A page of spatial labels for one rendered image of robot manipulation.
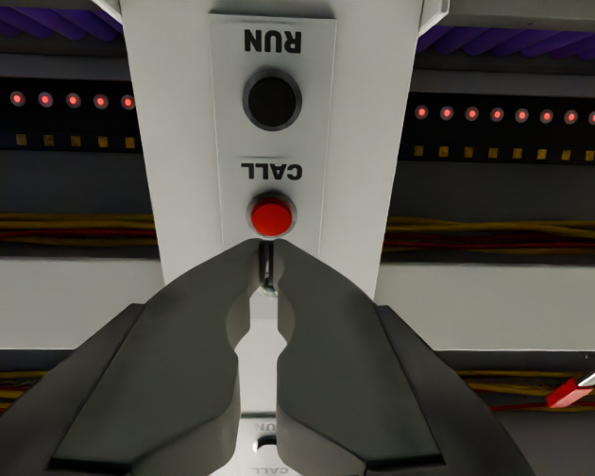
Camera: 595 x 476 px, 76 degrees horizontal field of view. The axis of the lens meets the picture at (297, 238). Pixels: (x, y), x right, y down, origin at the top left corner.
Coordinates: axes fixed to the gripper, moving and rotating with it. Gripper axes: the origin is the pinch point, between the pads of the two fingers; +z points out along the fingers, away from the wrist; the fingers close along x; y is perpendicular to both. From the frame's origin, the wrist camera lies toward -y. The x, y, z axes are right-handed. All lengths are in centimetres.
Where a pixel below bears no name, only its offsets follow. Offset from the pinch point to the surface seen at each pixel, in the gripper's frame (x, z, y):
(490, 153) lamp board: 17.5, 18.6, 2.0
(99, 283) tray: -7.9, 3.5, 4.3
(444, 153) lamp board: 13.6, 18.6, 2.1
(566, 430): 30.0, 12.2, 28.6
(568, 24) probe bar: 14.4, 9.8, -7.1
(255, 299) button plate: -0.6, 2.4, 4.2
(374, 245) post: 4.4, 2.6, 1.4
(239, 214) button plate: -1.2, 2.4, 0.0
